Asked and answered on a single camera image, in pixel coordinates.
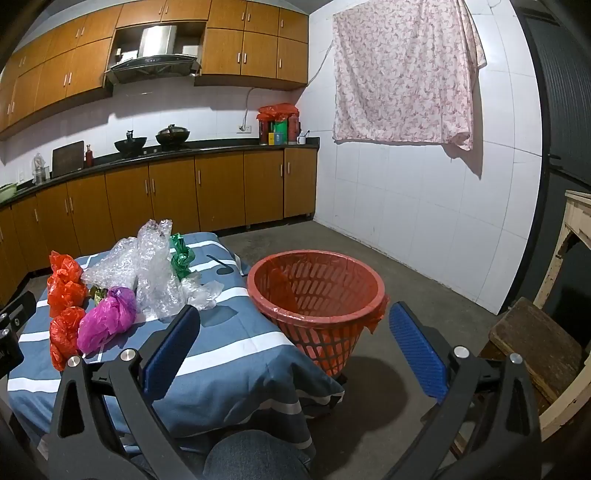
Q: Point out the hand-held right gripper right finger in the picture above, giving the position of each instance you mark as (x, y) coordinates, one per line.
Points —
(415, 350)

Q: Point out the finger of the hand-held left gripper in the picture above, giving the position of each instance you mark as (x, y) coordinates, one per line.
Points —
(14, 318)

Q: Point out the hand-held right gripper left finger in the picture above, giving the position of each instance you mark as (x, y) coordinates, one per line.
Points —
(171, 350)

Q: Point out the clear plastic bag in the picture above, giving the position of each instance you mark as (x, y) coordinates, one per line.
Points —
(203, 293)

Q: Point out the large bubble wrap sheet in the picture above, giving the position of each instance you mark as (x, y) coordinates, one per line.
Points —
(154, 277)

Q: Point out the small bubble wrap piece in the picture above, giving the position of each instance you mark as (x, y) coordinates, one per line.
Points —
(113, 267)

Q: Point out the red plastic lattice basket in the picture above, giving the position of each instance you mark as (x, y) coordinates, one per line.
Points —
(314, 333)

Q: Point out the blue white striped blanket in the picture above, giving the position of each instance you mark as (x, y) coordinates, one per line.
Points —
(231, 364)

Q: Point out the magenta plastic bag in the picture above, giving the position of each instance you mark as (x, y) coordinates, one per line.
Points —
(106, 321)

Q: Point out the yellow-green plastic bag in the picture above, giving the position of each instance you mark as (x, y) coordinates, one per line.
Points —
(98, 293)

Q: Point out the green plastic bag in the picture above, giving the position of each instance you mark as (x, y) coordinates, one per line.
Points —
(182, 261)

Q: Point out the dark wooden stool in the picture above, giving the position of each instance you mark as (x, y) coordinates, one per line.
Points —
(535, 346)

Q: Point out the green bowl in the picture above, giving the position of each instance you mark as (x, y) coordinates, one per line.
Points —
(7, 191)

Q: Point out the person's leg in jeans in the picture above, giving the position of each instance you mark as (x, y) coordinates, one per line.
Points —
(254, 457)

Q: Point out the glass jar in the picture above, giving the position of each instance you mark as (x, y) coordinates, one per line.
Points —
(39, 170)

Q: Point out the wooden lower cabinets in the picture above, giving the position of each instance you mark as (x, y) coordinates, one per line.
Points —
(217, 189)

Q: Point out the wooden cabinets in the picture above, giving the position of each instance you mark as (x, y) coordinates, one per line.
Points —
(258, 50)
(217, 189)

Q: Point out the dark cutting board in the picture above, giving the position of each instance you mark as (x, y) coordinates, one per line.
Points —
(68, 159)

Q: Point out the red bottle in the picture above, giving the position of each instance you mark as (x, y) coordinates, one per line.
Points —
(89, 159)

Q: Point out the black kitchen countertop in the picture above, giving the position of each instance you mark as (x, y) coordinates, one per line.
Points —
(217, 148)

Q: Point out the black wok with lid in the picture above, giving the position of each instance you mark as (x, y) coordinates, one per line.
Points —
(173, 136)

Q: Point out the dark red canister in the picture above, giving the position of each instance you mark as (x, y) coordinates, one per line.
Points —
(263, 131)

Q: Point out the white mug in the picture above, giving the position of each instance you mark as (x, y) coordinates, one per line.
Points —
(302, 140)

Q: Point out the green box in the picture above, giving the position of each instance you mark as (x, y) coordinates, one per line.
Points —
(280, 127)

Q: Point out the red thermos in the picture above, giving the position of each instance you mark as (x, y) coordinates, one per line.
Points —
(293, 131)

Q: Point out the red bag over canisters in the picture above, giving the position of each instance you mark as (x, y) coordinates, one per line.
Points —
(277, 111)

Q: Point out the pink floral hanging cloth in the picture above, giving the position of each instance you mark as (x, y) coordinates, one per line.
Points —
(401, 78)

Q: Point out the black corrugated shutter door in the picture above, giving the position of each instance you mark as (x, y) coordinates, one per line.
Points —
(568, 106)

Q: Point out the steel range hood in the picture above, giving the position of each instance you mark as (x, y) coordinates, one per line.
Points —
(157, 62)

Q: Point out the wooden upper cabinets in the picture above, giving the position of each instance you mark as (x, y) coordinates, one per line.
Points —
(258, 50)

